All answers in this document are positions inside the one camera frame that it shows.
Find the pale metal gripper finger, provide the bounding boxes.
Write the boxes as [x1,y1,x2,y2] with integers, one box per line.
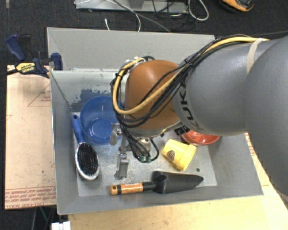
[114,152,131,180]
[109,124,123,146]

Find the clear blue plastic bowl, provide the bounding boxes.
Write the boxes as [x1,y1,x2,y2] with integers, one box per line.
[80,95,123,146]

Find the blue hairbrush with black bristles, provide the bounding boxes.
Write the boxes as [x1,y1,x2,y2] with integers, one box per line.
[71,114,100,182]

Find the yellow plastic cup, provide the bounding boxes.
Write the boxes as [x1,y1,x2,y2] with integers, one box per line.
[162,138,198,172]

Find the red bowl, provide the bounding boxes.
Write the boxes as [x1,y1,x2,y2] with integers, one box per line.
[180,129,221,147]

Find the grey metal bin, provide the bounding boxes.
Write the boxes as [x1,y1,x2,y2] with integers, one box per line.
[47,27,264,216]

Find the black trowel with orange handle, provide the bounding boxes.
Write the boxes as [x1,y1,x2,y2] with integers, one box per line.
[109,171,204,196]

